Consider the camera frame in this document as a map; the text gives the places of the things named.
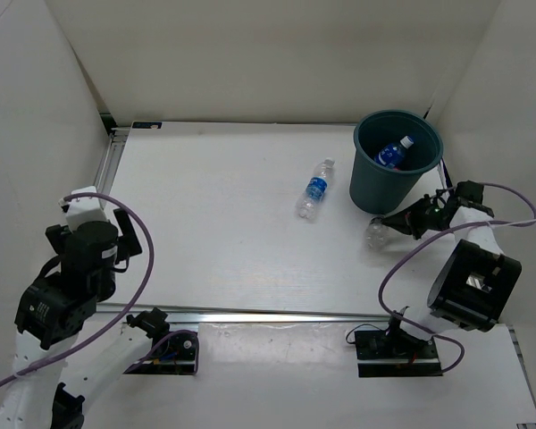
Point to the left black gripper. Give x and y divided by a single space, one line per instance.
128 243

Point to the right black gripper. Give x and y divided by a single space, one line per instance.
407 221

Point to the black label clear bottle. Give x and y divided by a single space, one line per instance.
377 234

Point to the large blue label bottle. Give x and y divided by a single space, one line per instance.
394 153

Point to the small blue label bottle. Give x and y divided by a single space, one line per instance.
308 203

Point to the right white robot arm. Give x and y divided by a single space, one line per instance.
474 285

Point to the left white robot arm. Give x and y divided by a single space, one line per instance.
48 321

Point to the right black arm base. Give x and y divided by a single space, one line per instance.
386 351

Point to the dark teal plastic bin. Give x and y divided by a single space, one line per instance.
378 190

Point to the blue corner sticker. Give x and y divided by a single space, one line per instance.
147 125

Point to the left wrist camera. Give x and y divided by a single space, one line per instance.
82 210

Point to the aluminium front rail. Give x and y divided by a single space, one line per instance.
218 315

